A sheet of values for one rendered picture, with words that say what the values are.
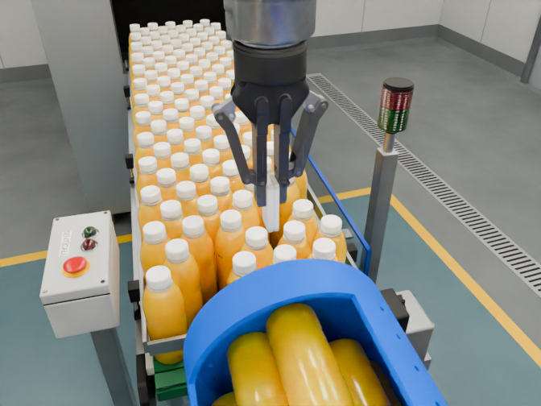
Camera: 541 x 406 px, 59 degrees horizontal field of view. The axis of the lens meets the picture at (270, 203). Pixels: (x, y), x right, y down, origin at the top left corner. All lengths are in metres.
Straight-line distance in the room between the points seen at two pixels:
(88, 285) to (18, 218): 2.25
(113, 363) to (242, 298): 0.54
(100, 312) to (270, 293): 0.36
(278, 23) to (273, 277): 0.28
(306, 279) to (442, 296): 1.84
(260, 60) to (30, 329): 2.01
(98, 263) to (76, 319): 0.09
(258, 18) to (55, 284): 0.53
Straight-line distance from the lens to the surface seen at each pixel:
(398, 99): 1.03
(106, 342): 1.01
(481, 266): 2.61
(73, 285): 0.81
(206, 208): 0.93
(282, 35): 0.46
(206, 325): 0.59
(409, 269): 2.47
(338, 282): 0.58
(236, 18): 0.47
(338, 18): 5.31
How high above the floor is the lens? 1.63
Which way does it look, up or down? 35 degrees down
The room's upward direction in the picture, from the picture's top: straight up
